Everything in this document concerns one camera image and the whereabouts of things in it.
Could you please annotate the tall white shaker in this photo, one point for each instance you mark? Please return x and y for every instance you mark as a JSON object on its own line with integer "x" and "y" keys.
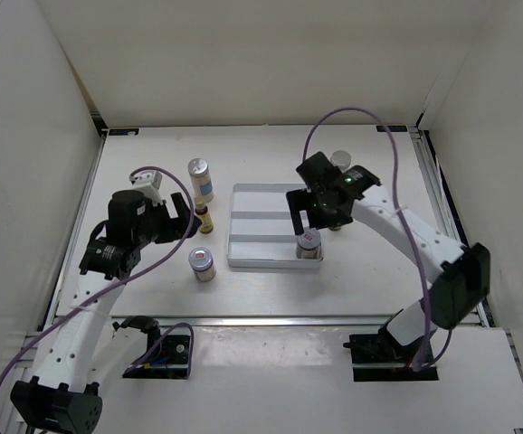
{"x": 341, "y": 159}
{"x": 198, "y": 170}

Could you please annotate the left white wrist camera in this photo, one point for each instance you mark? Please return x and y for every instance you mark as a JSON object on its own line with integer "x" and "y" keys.
{"x": 148, "y": 182}

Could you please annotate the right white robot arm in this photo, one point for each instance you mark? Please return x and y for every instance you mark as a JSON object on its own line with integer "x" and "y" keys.
{"x": 457, "y": 277}

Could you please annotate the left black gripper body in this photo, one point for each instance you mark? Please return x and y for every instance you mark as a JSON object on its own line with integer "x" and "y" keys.
{"x": 159, "y": 228}

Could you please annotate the right tall white shaker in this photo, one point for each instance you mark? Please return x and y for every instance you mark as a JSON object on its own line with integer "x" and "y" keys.
{"x": 341, "y": 159}

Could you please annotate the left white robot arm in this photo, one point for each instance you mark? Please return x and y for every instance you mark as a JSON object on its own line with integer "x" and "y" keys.
{"x": 62, "y": 396}

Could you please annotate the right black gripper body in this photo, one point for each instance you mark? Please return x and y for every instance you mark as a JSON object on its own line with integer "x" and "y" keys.
{"x": 322, "y": 216}

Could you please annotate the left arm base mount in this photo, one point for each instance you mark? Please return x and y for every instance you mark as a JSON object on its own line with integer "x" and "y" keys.
{"x": 170, "y": 353}

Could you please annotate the left tall white shaker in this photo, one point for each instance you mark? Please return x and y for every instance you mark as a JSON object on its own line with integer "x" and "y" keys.
{"x": 198, "y": 170}

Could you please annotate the short spice jar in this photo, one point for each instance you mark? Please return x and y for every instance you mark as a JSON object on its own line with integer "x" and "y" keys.
{"x": 309, "y": 245}
{"x": 201, "y": 262}

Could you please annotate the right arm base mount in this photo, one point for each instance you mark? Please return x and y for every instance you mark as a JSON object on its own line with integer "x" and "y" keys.
{"x": 374, "y": 359}

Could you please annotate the white divided organizer tray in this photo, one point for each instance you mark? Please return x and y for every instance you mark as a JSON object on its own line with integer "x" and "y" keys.
{"x": 260, "y": 234}

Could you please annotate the aluminium front rail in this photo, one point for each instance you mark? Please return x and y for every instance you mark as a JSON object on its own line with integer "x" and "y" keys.
{"x": 252, "y": 321}

